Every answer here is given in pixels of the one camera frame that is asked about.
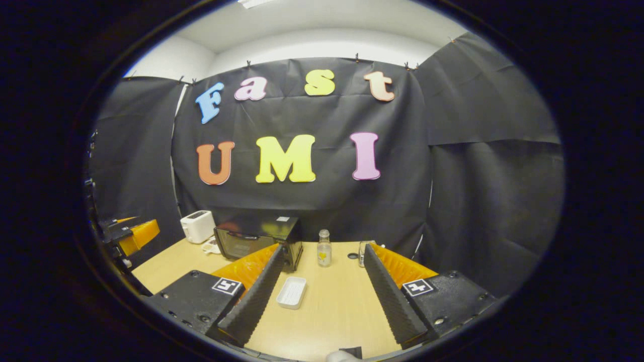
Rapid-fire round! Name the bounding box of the black backdrop cloth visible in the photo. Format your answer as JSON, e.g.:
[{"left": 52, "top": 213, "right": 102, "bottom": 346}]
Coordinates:
[{"left": 91, "top": 33, "right": 565, "bottom": 297}]

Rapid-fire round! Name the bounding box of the black electric oven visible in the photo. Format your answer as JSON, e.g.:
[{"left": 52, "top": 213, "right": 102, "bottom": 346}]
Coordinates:
[{"left": 214, "top": 216, "right": 304, "bottom": 274}]

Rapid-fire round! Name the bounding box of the white rectangular dish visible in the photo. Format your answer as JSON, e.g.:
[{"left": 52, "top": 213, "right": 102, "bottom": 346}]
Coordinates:
[{"left": 276, "top": 276, "right": 307, "bottom": 310}]

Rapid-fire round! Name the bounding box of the wire utensil holder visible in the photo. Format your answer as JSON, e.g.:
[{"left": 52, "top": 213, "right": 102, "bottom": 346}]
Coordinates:
[{"left": 358, "top": 240, "right": 376, "bottom": 268}]

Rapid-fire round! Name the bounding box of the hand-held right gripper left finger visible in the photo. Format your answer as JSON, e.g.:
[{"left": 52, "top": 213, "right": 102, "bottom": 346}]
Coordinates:
[{"left": 146, "top": 244, "right": 285, "bottom": 347}]

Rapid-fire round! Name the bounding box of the white toaster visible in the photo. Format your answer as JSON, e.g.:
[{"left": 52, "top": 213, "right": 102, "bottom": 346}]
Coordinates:
[{"left": 180, "top": 210, "right": 216, "bottom": 244}]

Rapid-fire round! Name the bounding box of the clear glass bottle yellow label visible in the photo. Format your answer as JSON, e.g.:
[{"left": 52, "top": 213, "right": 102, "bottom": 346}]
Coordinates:
[{"left": 317, "top": 229, "right": 333, "bottom": 267}]

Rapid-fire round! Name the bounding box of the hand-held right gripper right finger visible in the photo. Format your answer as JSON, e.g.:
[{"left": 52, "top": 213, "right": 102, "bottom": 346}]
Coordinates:
[{"left": 363, "top": 243, "right": 496, "bottom": 350}]

